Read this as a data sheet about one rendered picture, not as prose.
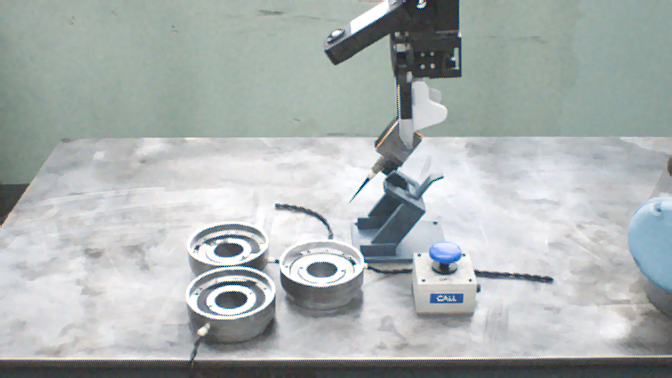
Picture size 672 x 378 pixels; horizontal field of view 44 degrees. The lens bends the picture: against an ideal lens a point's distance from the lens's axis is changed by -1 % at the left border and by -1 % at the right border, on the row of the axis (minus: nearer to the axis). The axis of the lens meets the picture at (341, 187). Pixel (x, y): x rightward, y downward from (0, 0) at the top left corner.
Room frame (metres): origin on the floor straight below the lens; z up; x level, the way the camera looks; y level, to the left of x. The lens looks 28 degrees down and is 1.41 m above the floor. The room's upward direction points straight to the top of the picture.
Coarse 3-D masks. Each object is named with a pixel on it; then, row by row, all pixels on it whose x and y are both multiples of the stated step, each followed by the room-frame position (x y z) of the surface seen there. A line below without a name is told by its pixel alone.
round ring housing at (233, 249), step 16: (224, 224) 0.97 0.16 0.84; (240, 224) 0.97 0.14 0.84; (192, 240) 0.94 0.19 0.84; (240, 240) 0.95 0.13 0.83; (256, 240) 0.95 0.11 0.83; (192, 256) 0.89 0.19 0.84; (208, 256) 0.91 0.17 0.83; (224, 256) 0.94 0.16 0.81; (240, 256) 0.91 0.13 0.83; (256, 256) 0.89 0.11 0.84
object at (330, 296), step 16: (320, 240) 0.93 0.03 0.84; (288, 256) 0.91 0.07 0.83; (304, 256) 0.92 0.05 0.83; (352, 256) 0.91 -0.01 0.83; (288, 272) 0.87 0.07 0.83; (304, 272) 0.87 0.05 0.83; (320, 272) 0.90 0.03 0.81; (336, 272) 0.89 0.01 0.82; (288, 288) 0.85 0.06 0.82; (304, 288) 0.83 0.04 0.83; (320, 288) 0.83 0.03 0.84; (336, 288) 0.83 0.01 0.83; (352, 288) 0.85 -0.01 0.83; (304, 304) 0.84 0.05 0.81; (320, 304) 0.84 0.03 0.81; (336, 304) 0.84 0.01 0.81
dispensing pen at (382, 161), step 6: (396, 120) 0.99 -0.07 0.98; (390, 126) 0.99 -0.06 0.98; (384, 132) 1.00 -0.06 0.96; (414, 132) 0.99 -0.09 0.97; (420, 132) 1.00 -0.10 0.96; (378, 138) 1.00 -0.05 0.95; (378, 144) 0.99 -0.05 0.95; (378, 162) 0.99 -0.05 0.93; (384, 162) 0.99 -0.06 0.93; (372, 168) 0.99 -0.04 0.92; (378, 168) 0.99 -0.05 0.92; (372, 174) 0.99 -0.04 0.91; (366, 180) 0.99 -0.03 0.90
